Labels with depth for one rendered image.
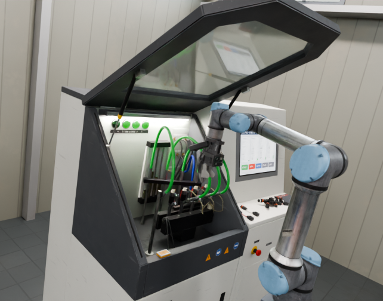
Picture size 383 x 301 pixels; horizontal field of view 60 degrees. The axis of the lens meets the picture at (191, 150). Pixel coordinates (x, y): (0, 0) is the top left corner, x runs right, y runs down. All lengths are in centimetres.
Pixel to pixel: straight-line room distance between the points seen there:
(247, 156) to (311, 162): 103
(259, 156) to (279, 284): 112
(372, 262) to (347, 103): 163
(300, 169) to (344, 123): 271
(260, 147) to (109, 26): 223
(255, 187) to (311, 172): 113
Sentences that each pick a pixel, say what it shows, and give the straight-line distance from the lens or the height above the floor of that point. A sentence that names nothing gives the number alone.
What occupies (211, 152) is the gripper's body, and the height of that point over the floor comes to 137.
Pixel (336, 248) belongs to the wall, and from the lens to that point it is 401.
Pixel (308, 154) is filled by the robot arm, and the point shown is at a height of 152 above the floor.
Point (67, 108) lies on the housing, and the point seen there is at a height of 140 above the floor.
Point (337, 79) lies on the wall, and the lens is 382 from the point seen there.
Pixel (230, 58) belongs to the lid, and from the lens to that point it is 140.
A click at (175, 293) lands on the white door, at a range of 160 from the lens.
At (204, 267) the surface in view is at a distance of 166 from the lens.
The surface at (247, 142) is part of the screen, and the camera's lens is 206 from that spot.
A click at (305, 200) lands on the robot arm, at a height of 137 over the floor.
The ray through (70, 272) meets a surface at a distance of 193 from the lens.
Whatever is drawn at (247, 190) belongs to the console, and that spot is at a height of 104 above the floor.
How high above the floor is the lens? 170
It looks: 13 degrees down
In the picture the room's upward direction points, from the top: 11 degrees clockwise
